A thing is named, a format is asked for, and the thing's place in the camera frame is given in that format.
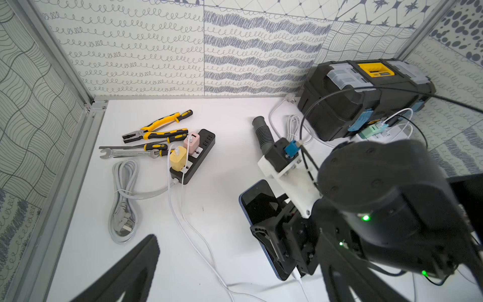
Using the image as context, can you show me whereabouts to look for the black yellow toolbox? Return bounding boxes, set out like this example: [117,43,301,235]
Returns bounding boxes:
[298,59,436,142]

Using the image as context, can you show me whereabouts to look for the white charging cable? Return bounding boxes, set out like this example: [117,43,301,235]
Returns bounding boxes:
[167,143,310,302]

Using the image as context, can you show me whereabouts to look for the pink charger plug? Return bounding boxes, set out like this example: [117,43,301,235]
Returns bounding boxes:
[184,132,200,156]

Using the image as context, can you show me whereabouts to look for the dark corrugated hose piece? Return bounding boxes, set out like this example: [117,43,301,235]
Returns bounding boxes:
[252,116,275,154]

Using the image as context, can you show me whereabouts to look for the yellow charger plug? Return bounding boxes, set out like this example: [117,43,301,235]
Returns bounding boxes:
[169,146,188,172]

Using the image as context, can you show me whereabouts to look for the yellow black pliers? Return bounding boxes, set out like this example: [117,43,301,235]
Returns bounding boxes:
[123,109,193,143]

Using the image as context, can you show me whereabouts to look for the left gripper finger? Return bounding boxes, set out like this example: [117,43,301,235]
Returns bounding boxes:
[73,234,160,301]

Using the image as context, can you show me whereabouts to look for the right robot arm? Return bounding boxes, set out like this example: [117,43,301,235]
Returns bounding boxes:
[239,139,482,301]

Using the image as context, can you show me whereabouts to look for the grey cable bundle left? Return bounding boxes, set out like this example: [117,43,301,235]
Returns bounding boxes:
[107,158,174,244]

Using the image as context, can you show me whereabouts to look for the green white power strip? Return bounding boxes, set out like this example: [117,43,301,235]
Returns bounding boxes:
[352,122,414,143]

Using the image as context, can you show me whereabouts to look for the black power strip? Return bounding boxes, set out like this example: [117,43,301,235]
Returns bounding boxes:
[170,129,216,185]

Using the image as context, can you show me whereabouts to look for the black phone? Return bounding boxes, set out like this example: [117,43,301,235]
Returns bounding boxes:
[238,179,296,281]

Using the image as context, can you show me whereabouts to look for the silver open-end wrench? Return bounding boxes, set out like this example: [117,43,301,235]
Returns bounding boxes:
[100,148,160,159]

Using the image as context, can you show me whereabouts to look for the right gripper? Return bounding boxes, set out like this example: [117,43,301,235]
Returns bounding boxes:
[250,201,321,278]

